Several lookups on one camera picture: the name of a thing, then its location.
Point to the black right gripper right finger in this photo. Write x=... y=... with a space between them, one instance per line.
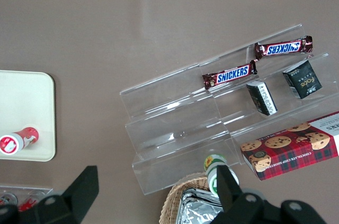
x=227 y=189

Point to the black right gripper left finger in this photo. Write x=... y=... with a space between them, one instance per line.
x=76 y=195

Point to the woven wicker basket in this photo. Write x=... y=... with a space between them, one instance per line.
x=172 y=197

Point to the cream plastic tray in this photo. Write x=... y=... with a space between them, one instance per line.
x=26 y=107

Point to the green white sunflower bottle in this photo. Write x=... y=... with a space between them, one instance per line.
x=212 y=164

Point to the silver foil packet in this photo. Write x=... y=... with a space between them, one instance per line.
x=198 y=210

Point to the clear acrylic box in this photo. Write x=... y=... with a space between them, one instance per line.
x=39 y=191

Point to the red white drink bottle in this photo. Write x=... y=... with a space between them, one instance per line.
x=27 y=202
x=23 y=138
x=8 y=198

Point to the red plaid cookie box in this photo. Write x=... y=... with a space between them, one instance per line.
x=291 y=150

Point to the clear acrylic tiered stand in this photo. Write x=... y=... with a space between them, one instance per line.
x=238 y=97
x=169 y=128

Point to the black box with white label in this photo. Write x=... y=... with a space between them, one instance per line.
x=263 y=97

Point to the Snickers chocolate bar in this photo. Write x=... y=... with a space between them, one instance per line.
x=230 y=74
x=283 y=48

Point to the black box with gold print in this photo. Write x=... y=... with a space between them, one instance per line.
x=304 y=79

